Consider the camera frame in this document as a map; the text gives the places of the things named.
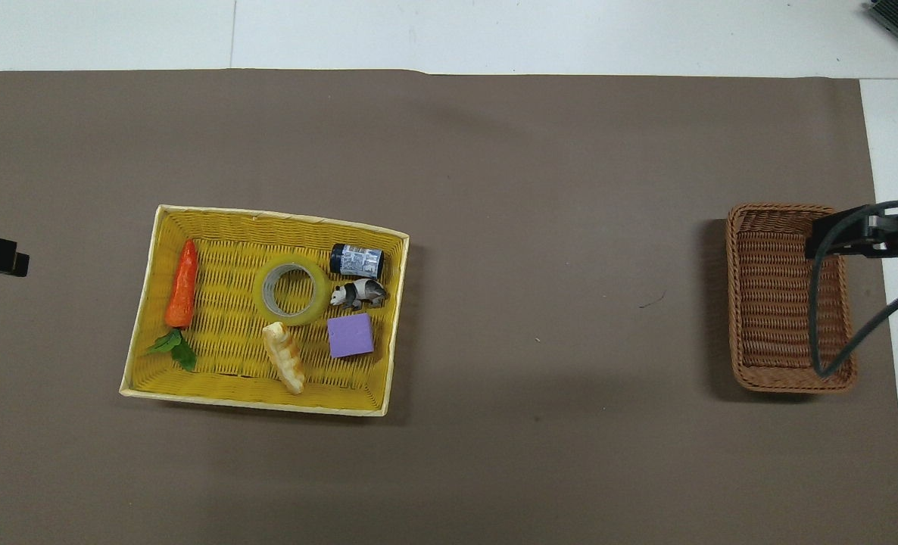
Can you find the clear yellowish tape roll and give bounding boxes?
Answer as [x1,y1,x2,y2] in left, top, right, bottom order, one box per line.
[252,254,333,327]

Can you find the yellow woven basket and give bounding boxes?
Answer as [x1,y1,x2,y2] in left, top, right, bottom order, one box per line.
[120,204,410,417]

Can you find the brown wicker basket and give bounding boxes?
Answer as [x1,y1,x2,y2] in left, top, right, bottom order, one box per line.
[725,203,859,394]

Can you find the panda figurine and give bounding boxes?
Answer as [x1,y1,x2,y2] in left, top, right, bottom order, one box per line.
[330,278,389,311]

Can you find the dark can with label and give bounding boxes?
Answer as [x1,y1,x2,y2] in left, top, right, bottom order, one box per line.
[329,243,385,280]

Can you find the purple block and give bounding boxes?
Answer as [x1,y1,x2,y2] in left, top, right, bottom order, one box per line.
[326,313,376,360]

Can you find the toy bread piece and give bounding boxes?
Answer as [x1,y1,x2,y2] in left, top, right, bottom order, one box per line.
[261,322,306,395]

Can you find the orange toy carrot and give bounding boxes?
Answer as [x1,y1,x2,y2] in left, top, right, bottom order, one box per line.
[145,239,199,372]

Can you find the black cable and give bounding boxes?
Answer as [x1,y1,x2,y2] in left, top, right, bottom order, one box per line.
[807,198,898,379]

